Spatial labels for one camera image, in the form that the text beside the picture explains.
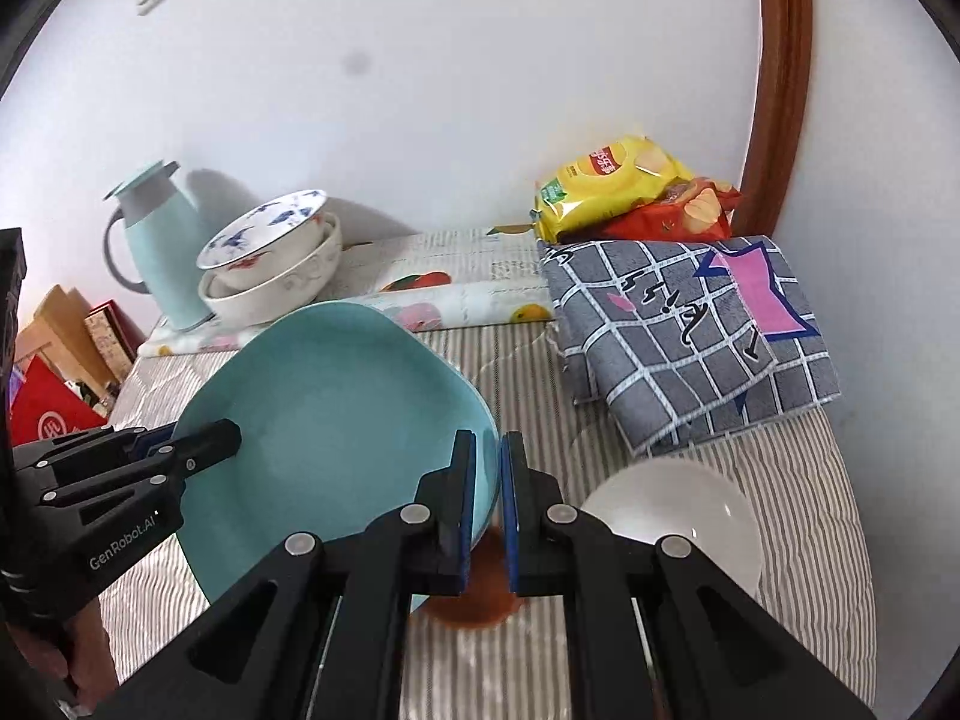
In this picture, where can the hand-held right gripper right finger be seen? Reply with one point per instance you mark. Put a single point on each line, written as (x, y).
(514, 502)

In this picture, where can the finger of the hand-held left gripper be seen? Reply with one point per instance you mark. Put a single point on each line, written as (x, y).
(214, 441)
(112, 441)

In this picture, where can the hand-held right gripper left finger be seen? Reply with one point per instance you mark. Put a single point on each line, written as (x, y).
(465, 480)

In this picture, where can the small brown bowl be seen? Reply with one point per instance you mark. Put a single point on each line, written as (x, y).
(480, 609)

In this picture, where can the teal plate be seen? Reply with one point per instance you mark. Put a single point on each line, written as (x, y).
(337, 405)

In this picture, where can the plain white bowl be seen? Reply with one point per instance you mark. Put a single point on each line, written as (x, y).
(660, 502)

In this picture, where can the person's left hand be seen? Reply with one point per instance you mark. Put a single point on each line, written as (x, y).
(86, 652)

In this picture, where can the red paper bag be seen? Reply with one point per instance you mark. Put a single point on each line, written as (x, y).
(45, 405)

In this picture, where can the patterned gift box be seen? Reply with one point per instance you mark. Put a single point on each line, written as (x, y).
(109, 337)

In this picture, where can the striped quilted mat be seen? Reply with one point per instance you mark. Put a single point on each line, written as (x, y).
(525, 382)

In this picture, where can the cardboard box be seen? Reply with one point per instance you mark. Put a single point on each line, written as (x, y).
(56, 330)

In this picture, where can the large embossed white bowl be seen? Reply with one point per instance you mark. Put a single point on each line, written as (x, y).
(292, 289)

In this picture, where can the light blue thermos jug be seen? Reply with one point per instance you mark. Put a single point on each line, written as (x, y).
(161, 262)

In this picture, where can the blue patterned white bowl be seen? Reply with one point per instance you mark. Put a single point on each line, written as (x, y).
(266, 229)

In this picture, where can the fruit print tablecloth roll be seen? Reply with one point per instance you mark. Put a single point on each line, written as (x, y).
(442, 262)

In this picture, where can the grey checked cloth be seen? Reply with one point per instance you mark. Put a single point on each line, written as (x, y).
(675, 330)

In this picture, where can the yellow chips bag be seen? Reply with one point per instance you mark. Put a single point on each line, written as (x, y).
(600, 184)

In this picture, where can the red chips bag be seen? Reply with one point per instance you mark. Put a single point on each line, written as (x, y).
(675, 217)

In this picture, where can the brown wooden door frame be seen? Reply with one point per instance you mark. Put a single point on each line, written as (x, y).
(784, 90)

